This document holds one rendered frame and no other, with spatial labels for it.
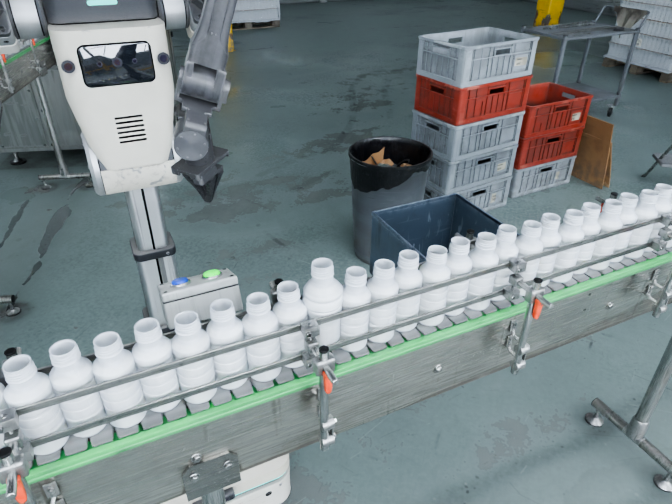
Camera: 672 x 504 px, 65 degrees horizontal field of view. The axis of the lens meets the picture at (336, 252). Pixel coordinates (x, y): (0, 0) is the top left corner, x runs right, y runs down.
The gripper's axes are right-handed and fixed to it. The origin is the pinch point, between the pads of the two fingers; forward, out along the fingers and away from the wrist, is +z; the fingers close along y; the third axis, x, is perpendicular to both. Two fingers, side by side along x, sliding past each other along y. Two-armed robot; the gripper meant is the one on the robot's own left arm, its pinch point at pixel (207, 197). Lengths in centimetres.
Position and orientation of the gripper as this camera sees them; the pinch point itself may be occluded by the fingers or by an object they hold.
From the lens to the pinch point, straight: 110.4
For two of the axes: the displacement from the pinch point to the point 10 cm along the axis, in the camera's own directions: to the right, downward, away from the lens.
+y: 4.3, -5.9, 6.8
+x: -9.0, -2.8, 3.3
